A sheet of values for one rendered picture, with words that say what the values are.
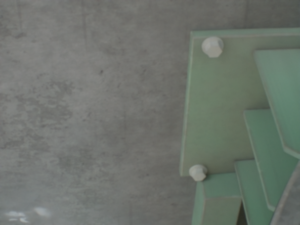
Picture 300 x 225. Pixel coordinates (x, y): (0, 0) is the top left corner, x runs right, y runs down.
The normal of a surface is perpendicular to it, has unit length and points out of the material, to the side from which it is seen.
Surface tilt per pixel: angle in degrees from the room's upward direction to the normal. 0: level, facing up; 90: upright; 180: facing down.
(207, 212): 0
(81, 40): 0
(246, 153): 0
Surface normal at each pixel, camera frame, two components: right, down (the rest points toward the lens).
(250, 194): 0.02, -0.70
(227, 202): 0.11, 0.71
